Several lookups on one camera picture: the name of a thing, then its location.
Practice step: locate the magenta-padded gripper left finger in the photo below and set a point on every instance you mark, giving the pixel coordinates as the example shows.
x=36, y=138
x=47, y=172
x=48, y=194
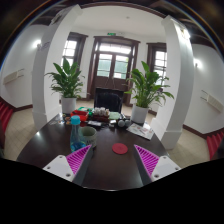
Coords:
x=77, y=159

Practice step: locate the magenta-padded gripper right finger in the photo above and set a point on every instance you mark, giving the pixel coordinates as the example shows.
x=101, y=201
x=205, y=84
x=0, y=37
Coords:
x=147, y=159

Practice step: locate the clear blue-capped drink bottle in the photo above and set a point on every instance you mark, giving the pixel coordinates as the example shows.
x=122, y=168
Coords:
x=76, y=135

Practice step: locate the grey-green patterned cup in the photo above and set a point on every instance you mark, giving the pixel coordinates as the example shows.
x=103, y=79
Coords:
x=90, y=136

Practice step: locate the flat round red coaster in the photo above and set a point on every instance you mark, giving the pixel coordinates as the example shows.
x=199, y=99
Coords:
x=120, y=148

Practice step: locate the white printed magazine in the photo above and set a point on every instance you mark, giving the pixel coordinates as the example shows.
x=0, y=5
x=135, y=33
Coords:
x=140, y=130

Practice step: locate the small black device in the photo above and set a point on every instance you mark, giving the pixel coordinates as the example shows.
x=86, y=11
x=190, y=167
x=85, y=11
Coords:
x=94, y=123

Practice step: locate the grey ball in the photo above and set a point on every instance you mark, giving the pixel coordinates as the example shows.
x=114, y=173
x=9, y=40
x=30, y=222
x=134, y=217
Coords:
x=128, y=123
x=120, y=123

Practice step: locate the red box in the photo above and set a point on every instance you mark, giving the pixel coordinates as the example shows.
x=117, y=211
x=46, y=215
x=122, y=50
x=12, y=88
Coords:
x=79, y=115

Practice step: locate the potted plant in white pot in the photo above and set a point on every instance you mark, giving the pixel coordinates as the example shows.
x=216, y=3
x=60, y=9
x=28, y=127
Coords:
x=139, y=115
x=69, y=105

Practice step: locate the green packet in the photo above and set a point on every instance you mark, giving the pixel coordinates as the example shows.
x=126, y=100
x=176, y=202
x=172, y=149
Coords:
x=84, y=109

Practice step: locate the green notebook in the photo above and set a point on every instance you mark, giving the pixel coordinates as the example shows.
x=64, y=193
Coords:
x=114, y=115

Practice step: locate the black office chair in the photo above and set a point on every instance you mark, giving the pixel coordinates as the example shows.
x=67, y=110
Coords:
x=108, y=99

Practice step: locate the red carpeted staircase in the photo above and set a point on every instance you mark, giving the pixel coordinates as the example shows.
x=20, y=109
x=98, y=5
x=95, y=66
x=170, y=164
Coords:
x=5, y=115
x=216, y=143

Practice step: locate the dark wooden double door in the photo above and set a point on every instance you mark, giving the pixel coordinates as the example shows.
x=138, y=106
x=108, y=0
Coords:
x=113, y=66

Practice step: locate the green exit sign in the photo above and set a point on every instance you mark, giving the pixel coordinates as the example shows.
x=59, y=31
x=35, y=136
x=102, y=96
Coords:
x=111, y=34

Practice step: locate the pillar lamp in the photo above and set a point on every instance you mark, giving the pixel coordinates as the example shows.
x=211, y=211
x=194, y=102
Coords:
x=186, y=33

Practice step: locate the wall lamp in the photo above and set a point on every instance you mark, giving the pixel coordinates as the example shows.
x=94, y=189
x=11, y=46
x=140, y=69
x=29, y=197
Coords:
x=37, y=44
x=197, y=63

